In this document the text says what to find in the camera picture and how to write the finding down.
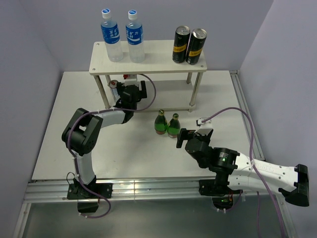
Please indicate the aluminium front rail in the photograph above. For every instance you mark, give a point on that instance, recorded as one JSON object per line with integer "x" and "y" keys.
{"x": 122, "y": 189}

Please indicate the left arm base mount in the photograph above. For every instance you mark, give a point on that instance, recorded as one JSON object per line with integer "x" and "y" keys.
{"x": 88, "y": 199}

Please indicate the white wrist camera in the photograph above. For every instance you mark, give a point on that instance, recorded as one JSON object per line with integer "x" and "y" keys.
{"x": 204, "y": 128}
{"x": 130, "y": 79}

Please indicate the silver energy can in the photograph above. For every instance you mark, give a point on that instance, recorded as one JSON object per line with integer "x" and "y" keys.
{"x": 113, "y": 87}

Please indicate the left black tall can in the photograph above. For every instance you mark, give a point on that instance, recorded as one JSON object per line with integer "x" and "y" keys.
{"x": 181, "y": 39}

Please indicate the blue-label water bottle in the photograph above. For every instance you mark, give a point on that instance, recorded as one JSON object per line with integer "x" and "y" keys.
{"x": 134, "y": 35}
{"x": 111, "y": 36}

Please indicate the aluminium side rail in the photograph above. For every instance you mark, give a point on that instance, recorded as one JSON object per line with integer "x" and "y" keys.
{"x": 257, "y": 150}

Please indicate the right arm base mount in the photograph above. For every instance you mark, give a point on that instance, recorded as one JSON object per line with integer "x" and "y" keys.
{"x": 223, "y": 198}

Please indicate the right black tall can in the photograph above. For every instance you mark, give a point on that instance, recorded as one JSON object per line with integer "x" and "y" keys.
{"x": 196, "y": 43}

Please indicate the white two-tier shelf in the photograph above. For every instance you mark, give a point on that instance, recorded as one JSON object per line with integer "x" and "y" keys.
{"x": 170, "y": 86}

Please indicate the green glass bottle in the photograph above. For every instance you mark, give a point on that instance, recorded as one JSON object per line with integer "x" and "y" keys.
{"x": 160, "y": 123}
{"x": 174, "y": 126}

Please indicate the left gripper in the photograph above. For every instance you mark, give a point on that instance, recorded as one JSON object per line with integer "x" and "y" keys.
{"x": 143, "y": 95}

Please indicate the black tall can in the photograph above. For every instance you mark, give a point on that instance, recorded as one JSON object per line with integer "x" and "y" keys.
{"x": 181, "y": 39}
{"x": 196, "y": 43}

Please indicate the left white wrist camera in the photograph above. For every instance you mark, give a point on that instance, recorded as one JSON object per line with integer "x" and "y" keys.
{"x": 130, "y": 79}

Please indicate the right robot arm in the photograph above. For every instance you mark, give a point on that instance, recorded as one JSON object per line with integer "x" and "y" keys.
{"x": 235, "y": 172}

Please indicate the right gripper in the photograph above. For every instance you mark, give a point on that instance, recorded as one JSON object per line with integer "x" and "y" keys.
{"x": 184, "y": 134}

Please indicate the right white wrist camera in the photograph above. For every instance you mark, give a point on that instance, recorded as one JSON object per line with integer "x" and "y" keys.
{"x": 204, "y": 128}

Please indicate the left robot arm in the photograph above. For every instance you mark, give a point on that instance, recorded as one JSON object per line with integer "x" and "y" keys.
{"x": 81, "y": 133}

